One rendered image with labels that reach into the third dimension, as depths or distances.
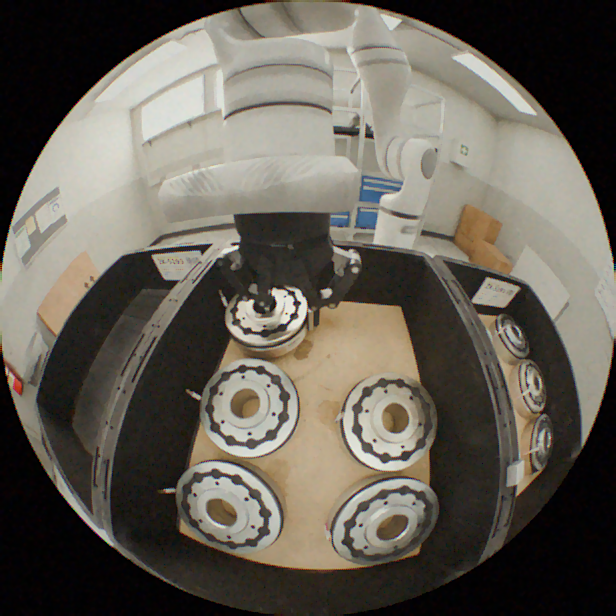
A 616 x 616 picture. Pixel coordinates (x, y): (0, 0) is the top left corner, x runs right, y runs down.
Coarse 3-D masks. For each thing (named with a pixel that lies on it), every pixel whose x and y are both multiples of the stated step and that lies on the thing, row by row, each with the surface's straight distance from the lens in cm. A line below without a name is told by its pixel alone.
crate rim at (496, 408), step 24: (336, 240) 25; (216, 264) 24; (432, 264) 26; (192, 288) 20; (168, 312) 19; (456, 312) 21; (144, 360) 17; (480, 360) 18; (120, 408) 18; (120, 432) 17; (504, 432) 18; (504, 456) 18; (504, 480) 19; (504, 504) 20; (480, 552) 22; (216, 600) 20
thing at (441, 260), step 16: (448, 272) 26; (496, 272) 39; (528, 288) 50; (464, 304) 22; (480, 320) 22; (480, 336) 20; (560, 336) 47; (496, 368) 19; (576, 384) 46; (576, 400) 46; (512, 416) 19; (512, 432) 19; (512, 448) 19; (512, 496) 21; (512, 512) 22; (496, 544) 23
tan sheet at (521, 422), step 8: (488, 320) 45; (488, 328) 43; (496, 352) 40; (504, 368) 40; (512, 368) 43; (520, 416) 40; (536, 416) 46; (520, 424) 40; (520, 432) 40; (520, 440) 40; (536, 472) 48; (528, 480) 45; (520, 488) 42
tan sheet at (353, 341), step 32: (320, 320) 26; (352, 320) 27; (384, 320) 29; (320, 352) 23; (352, 352) 24; (384, 352) 25; (320, 384) 22; (352, 384) 22; (320, 416) 21; (384, 416) 22; (288, 448) 21; (320, 448) 21; (288, 480) 21; (320, 480) 21; (352, 480) 21; (288, 512) 22; (320, 512) 22; (288, 544) 24; (320, 544) 24
